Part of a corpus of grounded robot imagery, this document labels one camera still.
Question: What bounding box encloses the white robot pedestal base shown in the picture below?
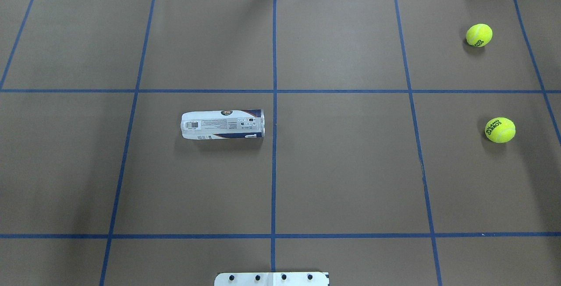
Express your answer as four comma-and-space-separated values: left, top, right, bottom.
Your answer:
214, 272, 330, 286

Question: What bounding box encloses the yellow tennis ball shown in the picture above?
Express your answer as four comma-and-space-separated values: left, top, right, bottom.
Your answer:
483, 117, 516, 144
465, 23, 493, 48

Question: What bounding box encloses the white tennis ball can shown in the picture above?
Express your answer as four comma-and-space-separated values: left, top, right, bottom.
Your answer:
180, 109, 265, 140

